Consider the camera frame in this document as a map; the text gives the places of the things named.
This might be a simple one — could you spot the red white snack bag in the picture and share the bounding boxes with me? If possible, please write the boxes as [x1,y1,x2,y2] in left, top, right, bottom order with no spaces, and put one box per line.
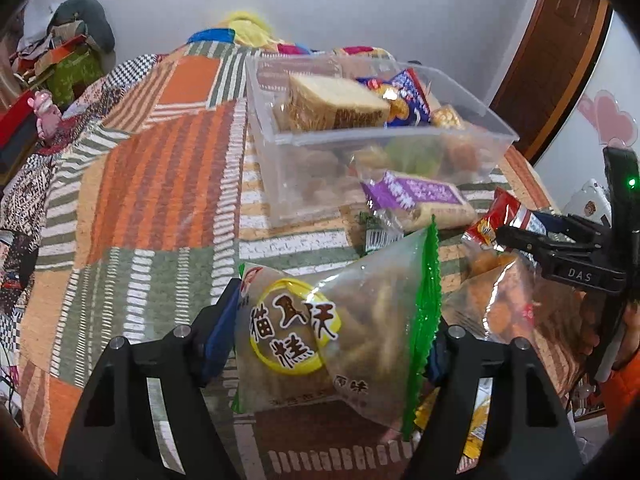
[462,188,547,250]

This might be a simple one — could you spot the fried orange snack bag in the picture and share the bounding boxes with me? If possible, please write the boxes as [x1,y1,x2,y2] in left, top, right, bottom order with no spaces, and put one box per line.
[442,249,580,362]

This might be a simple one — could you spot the purple label cake pack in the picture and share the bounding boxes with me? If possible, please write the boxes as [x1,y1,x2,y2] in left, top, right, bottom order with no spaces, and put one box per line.
[360,170,476,234]

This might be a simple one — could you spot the blue rice cracker bag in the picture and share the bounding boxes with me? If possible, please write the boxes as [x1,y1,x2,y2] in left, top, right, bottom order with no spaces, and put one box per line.
[357,68,432,127]

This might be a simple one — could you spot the green edged cat ear snack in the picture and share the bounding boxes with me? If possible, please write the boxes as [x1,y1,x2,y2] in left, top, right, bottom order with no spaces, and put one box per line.
[232,224,440,439]

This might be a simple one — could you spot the bread slice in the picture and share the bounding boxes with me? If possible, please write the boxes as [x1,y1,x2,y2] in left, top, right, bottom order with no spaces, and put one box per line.
[284,73,390,132]

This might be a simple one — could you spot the yellow chip bag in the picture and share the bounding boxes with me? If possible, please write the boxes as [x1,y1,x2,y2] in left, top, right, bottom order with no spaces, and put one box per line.
[414,378,492,469]

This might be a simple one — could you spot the person right hand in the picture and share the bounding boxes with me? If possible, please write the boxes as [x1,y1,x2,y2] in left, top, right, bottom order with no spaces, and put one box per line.
[580,292,639,380]

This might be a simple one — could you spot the white heart sliding door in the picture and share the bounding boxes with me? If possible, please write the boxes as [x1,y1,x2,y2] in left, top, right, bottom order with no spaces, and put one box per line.
[535,13,639,208]

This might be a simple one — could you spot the green jelly cup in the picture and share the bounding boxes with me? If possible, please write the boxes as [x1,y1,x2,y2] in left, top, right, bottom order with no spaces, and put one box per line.
[384,136,444,178]

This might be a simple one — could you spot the golden biscuit pack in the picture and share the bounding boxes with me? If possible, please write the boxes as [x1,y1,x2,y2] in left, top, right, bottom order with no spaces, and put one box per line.
[431,104,465,130]

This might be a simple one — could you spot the brown wooden door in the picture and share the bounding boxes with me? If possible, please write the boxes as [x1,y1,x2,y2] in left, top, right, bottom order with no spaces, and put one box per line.
[490,0,613,164]

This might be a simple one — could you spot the clear plastic storage bin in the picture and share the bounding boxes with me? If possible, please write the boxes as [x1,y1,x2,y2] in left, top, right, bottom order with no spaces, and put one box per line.
[246,55,518,224]

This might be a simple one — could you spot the patchwork bed quilt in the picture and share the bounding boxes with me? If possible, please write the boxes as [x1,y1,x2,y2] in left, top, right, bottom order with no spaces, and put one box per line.
[1,41,550,479]

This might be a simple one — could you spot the dark grey box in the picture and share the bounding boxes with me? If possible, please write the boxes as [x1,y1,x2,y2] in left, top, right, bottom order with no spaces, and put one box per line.
[0,125,38,188]

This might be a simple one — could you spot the pink rabbit toy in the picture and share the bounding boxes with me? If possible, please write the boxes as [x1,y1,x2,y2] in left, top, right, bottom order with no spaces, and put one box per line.
[27,90,62,143]

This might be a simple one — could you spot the red shoe box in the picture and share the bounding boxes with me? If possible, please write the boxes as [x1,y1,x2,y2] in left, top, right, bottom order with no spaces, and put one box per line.
[0,90,36,148]

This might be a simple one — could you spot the yellow headboard cushion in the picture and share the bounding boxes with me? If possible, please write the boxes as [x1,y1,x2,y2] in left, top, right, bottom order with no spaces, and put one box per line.
[218,11,282,52]

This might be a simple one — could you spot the green cardboard box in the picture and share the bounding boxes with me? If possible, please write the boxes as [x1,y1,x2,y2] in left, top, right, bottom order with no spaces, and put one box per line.
[44,44,105,110]

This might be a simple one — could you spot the grey green pillow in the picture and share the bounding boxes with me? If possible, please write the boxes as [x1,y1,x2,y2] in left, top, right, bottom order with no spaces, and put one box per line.
[48,0,115,54]

